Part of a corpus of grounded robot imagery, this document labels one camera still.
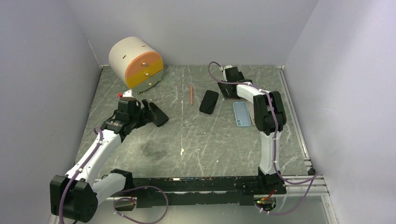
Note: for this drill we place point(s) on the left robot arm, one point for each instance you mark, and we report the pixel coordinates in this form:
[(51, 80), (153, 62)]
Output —
[(76, 195)]

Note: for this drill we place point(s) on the light blue phone case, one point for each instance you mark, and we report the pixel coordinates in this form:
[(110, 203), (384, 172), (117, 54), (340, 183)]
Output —
[(241, 113)]

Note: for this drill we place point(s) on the black phone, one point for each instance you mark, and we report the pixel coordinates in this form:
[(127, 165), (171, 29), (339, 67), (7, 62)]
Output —
[(160, 117), (209, 102)]

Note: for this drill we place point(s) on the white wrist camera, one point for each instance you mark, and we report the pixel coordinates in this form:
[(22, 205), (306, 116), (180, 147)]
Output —
[(128, 93), (225, 67)]

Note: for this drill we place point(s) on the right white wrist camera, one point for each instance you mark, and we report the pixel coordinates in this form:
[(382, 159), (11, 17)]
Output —
[(225, 67)]

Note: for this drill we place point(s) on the red pencil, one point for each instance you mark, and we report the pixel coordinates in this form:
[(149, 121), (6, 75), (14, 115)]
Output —
[(191, 95)]

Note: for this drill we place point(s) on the round white drawer cabinet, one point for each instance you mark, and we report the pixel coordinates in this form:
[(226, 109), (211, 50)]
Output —
[(138, 65)]

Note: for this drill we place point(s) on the beige phone case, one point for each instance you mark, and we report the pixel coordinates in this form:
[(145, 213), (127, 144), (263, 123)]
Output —
[(250, 107)]

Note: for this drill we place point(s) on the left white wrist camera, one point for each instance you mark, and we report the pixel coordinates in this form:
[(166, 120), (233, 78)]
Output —
[(128, 93)]

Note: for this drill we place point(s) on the black phone left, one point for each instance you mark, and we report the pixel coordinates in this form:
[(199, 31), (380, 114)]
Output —
[(160, 117)]

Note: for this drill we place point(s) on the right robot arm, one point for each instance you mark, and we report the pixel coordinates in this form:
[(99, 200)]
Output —
[(269, 116)]

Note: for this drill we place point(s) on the black phone centre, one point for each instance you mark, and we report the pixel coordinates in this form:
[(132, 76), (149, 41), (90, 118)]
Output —
[(209, 102)]

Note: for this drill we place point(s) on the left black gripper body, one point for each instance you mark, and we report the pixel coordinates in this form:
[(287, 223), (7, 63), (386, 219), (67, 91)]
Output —
[(147, 116)]

